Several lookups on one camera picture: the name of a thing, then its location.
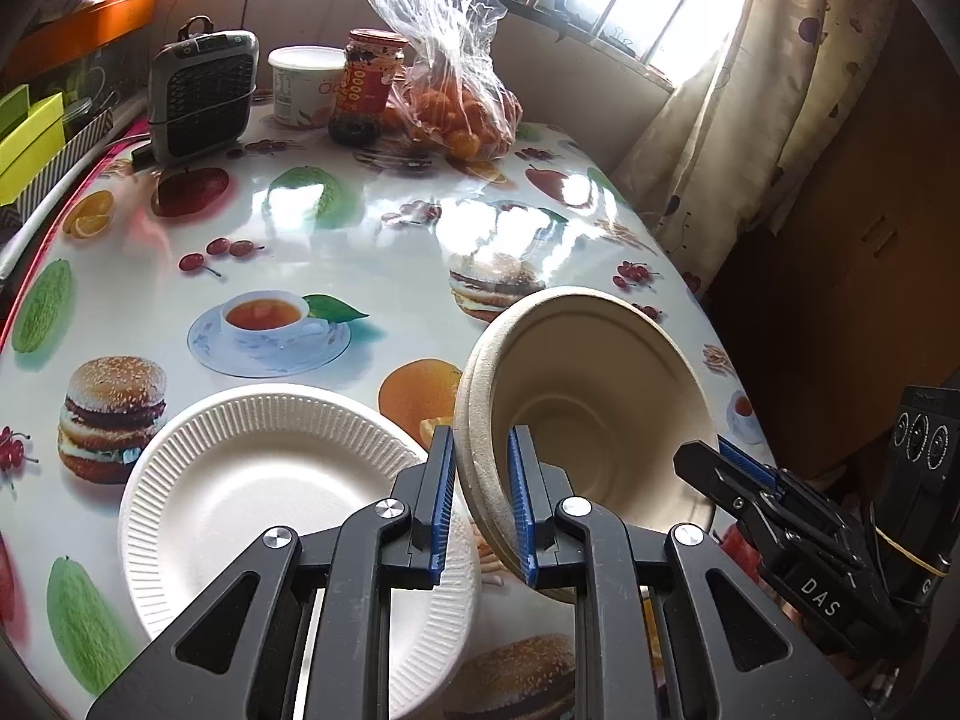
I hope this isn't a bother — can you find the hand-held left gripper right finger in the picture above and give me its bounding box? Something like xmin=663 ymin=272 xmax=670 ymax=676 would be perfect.
xmin=506 ymin=424 xmax=875 ymax=720

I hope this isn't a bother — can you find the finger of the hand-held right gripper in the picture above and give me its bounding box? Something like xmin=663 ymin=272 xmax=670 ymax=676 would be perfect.
xmin=673 ymin=441 xmax=785 ymax=545
xmin=716 ymin=433 xmax=809 ymax=505

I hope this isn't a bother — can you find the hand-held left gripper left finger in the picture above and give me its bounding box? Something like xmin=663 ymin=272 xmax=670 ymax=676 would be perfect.
xmin=84 ymin=424 xmax=456 ymax=720

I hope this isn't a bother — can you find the white paper plate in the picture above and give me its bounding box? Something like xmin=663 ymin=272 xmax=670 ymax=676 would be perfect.
xmin=118 ymin=385 xmax=482 ymax=720

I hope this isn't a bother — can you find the brown wooden cabinet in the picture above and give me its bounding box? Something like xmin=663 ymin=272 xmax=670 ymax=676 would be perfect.
xmin=709 ymin=0 xmax=960 ymax=466

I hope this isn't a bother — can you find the food printed tablecloth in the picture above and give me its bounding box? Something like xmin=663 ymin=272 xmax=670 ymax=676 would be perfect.
xmin=0 ymin=116 xmax=773 ymax=720

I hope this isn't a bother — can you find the cream patterned curtain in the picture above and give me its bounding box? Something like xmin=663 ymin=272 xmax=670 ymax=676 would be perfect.
xmin=611 ymin=0 xmax=901 ymax=293

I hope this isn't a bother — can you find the clear plastic bag of oranges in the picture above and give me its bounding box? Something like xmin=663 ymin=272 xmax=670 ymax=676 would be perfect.
xmin=332 ymin=0 xmax=524 ymax=162

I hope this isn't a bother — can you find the glass jar with red label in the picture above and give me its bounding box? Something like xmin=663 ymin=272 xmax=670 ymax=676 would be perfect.
xmin=328 ymin=28 xmax=410 ymax=147

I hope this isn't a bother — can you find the white plastic tub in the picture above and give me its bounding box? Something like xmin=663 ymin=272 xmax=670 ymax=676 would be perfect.
xmin=268 ymin=45 xmax=347 ymax=128

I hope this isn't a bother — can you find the small grey fan heater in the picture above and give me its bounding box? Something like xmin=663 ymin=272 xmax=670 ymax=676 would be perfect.
xmin=148 ymin=15 xmax=261 ymax=166

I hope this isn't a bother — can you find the striped cardboard box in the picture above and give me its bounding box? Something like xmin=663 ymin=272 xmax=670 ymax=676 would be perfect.
xmin=64 ymin=106 xmax=115 ymax=166

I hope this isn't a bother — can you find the lime green box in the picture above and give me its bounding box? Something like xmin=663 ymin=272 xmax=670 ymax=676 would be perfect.
xmin=0 ymin=85 xmax=32 ymax=137
xmin=0 ymin=92 xmax=70 ymax=205

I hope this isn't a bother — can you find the orange storage box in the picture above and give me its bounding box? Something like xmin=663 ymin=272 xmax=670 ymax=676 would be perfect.
xmin=0 ymin=0 xmax=158 ymax=83

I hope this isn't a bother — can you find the white window frame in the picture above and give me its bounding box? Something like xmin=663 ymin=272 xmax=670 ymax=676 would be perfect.
xmin=157 ymin=0 xmax=758 ymax=83

